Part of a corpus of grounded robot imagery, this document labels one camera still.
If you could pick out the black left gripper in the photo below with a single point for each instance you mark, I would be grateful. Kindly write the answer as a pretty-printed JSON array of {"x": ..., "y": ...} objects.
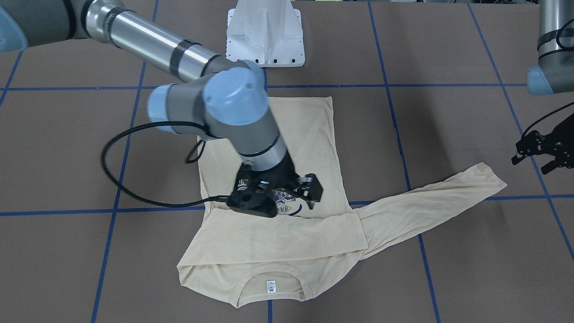
[{"x": 548, "y": 146}]

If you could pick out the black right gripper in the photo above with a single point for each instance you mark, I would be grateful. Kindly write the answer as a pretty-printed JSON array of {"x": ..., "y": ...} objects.
[{"x": 285, "y": 174}]

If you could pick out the cream long-sleeve printed shirt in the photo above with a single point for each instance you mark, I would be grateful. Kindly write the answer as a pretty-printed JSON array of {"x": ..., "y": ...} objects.
[{"x": 240, "y": 258}]

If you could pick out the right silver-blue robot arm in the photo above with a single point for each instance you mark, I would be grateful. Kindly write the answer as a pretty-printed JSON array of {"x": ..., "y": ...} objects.
[{"x": 215, "y": 98}]

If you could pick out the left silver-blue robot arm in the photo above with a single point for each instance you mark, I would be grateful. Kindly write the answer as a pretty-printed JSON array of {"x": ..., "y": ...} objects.
[{"x": 554, "y": 74}]

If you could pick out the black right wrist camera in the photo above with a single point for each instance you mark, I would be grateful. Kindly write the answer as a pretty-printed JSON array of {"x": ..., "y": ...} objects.
[{"x": 253, "y": 201}]

